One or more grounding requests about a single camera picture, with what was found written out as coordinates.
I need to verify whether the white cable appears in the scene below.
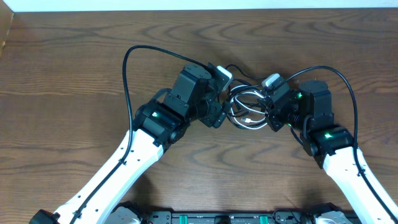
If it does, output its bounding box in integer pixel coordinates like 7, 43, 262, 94
229, 90, 269, 130

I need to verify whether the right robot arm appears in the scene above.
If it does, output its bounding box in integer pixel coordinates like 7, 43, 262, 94
259, 77, 397, 223

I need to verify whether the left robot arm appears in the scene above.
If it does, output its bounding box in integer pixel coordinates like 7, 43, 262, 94
30, 64, 233, 223

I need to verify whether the cardboard panel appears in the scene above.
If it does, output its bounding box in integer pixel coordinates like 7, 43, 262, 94
0, 0, 14, 54

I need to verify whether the right camera black cable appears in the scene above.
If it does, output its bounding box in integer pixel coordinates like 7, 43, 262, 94
276, 65, 398, 223

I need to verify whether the camera black cable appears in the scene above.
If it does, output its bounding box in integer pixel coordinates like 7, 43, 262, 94
276, 65, 398, 223
68, 45, 212, 224

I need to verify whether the left camera black cable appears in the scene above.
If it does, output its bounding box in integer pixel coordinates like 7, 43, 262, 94
68, 45, 212, 224

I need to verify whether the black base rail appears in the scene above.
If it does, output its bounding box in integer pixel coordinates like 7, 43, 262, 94
108, 202, 368, 224

